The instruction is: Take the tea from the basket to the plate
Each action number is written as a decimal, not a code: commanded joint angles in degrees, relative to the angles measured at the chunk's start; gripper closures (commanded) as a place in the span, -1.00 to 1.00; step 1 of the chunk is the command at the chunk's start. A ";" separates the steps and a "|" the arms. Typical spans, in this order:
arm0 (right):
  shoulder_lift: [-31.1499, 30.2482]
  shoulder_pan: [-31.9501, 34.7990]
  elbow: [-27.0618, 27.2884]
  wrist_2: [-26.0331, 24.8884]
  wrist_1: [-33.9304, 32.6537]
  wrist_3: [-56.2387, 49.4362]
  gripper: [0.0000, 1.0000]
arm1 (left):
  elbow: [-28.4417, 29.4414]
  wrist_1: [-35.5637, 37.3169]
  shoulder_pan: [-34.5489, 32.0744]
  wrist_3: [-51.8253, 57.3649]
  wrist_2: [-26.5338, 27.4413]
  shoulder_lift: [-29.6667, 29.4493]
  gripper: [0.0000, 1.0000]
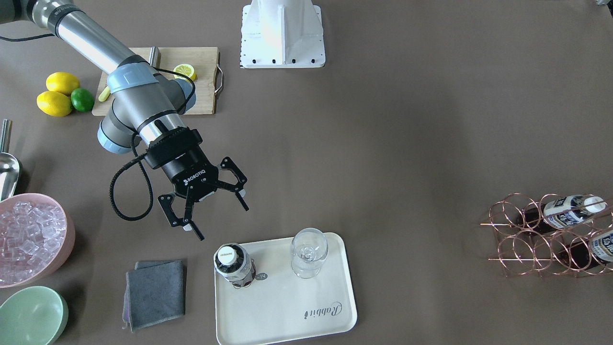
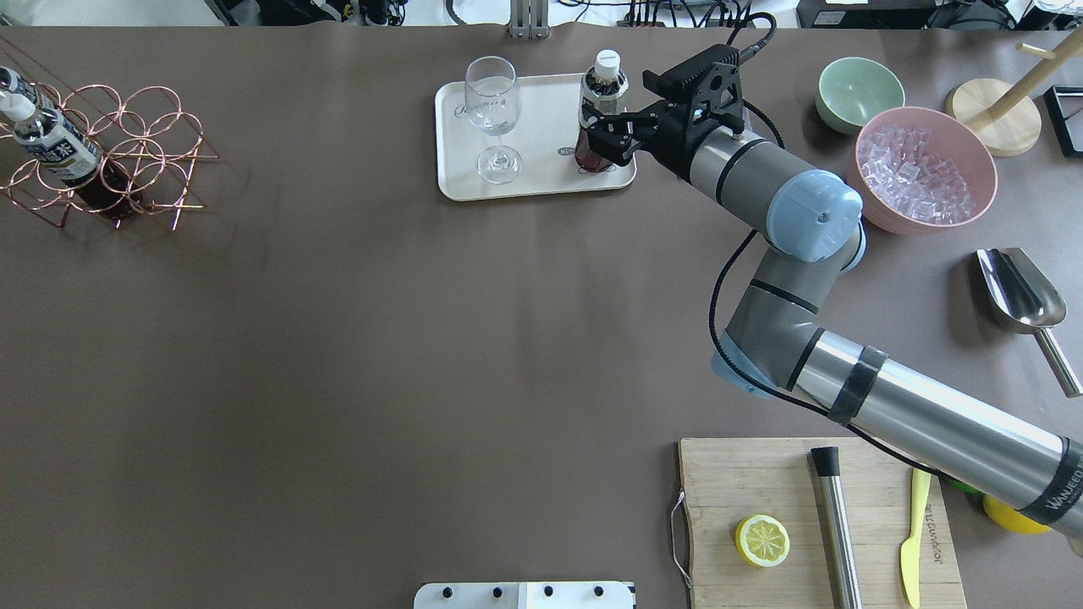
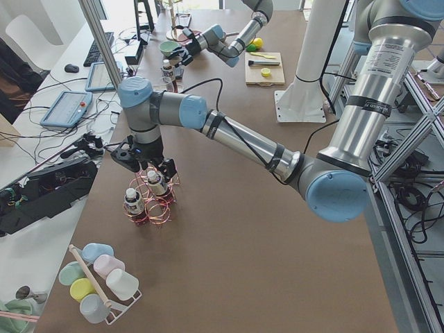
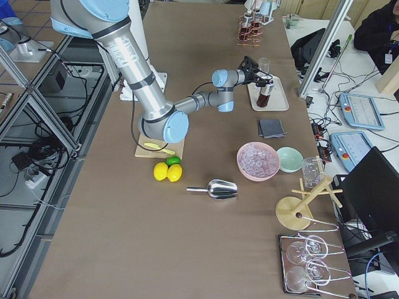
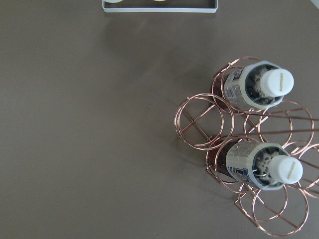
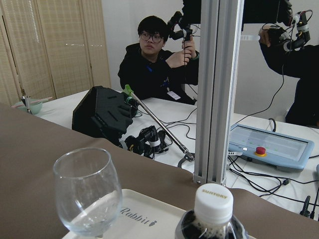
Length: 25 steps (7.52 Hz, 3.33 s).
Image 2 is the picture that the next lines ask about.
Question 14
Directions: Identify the copper wire bottle basket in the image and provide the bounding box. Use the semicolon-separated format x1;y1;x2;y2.
3;37;221;230

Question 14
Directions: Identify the wooden cup tree stand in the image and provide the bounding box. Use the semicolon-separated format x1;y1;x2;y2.
944;28;1082;157

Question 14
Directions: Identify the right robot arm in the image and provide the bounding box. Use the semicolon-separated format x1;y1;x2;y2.
580;46;1082;552

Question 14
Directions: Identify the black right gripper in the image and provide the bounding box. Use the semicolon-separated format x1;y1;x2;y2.
579;46;745;180

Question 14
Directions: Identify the clear wine glass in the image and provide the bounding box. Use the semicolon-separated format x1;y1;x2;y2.
465;57;523;184

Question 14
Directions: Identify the half lemon slice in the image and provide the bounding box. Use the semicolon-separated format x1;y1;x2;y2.
734;515;790;568

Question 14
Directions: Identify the yellow lemon lower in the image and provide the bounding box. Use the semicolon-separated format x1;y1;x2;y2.
981;495;1052;535

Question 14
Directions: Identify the black glass holder tray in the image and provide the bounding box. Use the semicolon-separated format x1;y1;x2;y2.
1042;85;1082;159

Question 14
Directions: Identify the yellow plastic knife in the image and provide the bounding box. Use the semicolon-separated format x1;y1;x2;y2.
899;468;932;608

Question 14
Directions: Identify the cream rabbit tray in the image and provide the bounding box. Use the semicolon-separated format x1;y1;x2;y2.
434;74;637;200

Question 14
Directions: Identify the green lime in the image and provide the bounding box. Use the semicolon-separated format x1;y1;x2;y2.
940;475;981;495

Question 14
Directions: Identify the green bowl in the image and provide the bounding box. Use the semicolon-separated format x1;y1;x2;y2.
815;57;906;134

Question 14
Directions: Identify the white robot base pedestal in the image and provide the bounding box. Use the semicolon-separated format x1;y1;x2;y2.
413;579;638;608

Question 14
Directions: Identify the tea bottle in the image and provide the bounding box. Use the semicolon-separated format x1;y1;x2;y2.
574;49;628;173
1;92;140;222
1;66;41;107

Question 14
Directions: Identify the aluminium frame post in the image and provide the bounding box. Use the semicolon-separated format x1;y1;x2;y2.
508;0;552;40

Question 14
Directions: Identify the steel muddler black tip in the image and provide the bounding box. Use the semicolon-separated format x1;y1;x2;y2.
810;446;864;608

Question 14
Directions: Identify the steel ice scoop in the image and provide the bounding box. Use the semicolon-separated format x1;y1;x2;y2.
975;247;1080;398

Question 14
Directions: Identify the bamboo cutting board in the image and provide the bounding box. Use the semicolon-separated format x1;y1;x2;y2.
670;436;968;609

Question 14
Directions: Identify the pink bowl of ice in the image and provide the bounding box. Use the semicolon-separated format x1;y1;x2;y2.
846;107;999;235

